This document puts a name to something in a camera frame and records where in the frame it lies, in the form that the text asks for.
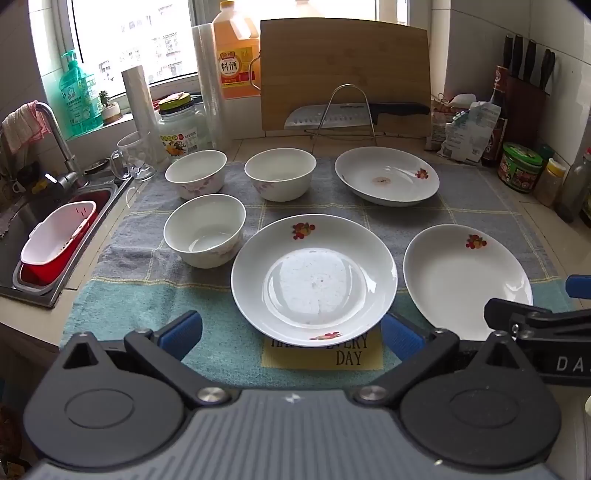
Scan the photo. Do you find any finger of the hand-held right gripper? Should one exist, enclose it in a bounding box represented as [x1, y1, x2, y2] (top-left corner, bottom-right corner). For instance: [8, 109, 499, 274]
[566, 274, 591, 300]
[484, 298, 591, 341]

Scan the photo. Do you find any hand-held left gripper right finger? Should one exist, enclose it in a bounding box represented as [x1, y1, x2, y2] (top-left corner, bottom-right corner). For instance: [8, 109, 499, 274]
[353, 311, 528, 409]

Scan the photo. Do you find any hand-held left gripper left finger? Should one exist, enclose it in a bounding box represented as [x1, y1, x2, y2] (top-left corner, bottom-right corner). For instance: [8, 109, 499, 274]
[59, 310, 232, 409]

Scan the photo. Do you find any white floral bowl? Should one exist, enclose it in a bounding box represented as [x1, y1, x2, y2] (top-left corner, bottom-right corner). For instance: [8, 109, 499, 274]
[165, 150, 228, 200]
[163, 194, 247, 269]
[244, 148, 317, 202]

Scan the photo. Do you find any stained white fruit-print plate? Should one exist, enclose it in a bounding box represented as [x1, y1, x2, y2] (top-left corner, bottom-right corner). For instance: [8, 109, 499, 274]
[334, 146, 440, 207]

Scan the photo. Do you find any yellow-lidded spice jar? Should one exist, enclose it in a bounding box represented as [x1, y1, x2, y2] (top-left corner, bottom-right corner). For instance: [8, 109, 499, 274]
[536, 158, 566, 207]

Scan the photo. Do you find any grey and teal checked towel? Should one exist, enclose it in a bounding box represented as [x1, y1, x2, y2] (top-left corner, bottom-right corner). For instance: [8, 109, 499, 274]
[59, 154, 575, 384]

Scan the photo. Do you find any green-lidded sauce jar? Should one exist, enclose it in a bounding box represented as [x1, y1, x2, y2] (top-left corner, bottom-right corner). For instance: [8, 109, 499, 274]
[498, 142, 544, 193]

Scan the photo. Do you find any red basin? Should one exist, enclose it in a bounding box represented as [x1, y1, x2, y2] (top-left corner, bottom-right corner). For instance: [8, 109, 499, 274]
[18, 189, 112, 287]

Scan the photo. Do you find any white colander basket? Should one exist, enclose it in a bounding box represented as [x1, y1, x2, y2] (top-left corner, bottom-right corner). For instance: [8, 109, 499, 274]
[20, 200, 98, 266]

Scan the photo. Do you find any dark soy sauce bottle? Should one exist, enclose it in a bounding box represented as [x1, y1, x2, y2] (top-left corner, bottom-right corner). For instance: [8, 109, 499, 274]
[482, 65, 509, 168]

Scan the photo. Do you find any clear glass mug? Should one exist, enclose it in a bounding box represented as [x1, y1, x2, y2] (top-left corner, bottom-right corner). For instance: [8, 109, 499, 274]
[110, 131, 160, 182]

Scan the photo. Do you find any white printed bag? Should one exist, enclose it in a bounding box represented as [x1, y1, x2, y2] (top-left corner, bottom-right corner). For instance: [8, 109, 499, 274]
[438, 102, 502, 162]

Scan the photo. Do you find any dark knife block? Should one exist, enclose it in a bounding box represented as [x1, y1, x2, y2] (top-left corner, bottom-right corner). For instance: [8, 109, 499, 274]
[505, 76, 550, 148]

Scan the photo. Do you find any steel sink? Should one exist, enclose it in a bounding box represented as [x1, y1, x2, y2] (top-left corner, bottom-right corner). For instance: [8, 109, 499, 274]
[0, 175, 134, 309]

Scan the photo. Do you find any glass jar with yellow-green lid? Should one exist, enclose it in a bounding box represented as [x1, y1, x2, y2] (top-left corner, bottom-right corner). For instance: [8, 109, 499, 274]
[157, 92, 209, 155]

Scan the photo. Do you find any red and white bag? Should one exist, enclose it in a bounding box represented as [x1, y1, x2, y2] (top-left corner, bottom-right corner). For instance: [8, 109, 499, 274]
[429, 93, 476, 151]

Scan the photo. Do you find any metal faucet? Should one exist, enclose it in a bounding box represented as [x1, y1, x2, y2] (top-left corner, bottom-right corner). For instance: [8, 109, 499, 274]
[34, 102, 88, 185]

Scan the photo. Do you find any small white plastic bag roll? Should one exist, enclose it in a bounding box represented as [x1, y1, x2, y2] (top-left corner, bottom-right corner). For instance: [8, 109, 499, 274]
[121, 65, 168, 162]

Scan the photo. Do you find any small potted plant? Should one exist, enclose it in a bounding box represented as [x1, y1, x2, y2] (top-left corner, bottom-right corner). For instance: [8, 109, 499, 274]
[98, 90, 123, 124]

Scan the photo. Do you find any large clear plastic wrap roll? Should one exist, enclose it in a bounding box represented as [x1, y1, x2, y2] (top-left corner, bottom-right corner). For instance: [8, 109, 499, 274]
[191, 24, 232, 148]

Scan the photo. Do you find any green dish soap bottle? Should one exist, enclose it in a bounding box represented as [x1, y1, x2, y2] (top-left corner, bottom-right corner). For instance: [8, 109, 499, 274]
[58, 50, 105, 137]

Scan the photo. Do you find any pink rag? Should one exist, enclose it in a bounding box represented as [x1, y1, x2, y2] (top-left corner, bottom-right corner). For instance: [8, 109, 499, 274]
[2, 102, 52, 155]

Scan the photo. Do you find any orange cooking wine bottle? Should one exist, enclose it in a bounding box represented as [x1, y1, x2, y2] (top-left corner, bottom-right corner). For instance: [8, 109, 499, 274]
[211, 0, 262, 99]

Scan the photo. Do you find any bamboo cutting board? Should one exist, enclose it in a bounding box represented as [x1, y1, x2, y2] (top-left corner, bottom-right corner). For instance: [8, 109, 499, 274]
[260, 19, 432, 139]

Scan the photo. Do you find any window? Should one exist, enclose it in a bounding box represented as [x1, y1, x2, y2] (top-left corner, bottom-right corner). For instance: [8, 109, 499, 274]
[69, 0, 409, 86]

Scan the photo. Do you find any santoku knife with black handle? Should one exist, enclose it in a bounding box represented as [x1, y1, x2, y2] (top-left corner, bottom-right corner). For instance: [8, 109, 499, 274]
[284, 102, 431, 129]

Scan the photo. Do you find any metal wire rack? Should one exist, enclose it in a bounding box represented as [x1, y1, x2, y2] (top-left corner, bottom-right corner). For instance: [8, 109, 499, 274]
[305, 84, 386, 148]

